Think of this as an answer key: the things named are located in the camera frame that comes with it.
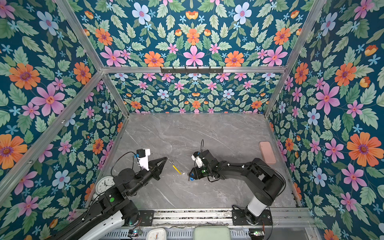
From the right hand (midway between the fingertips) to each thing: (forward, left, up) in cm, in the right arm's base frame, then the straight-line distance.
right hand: (191, 173), depth 86 cm
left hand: (-3, +8, +24) cm, 26 cm away
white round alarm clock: (-6, +48, +1) cm, 49 cm away
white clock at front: (-29, +15, 0) cm, 32 cm away
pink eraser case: (+15, -49, -1) cm, 51 cm away
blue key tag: (-3, 0, -2) cm, 3 cm away
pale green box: (-29, -11, 0) cm, 31 cm away
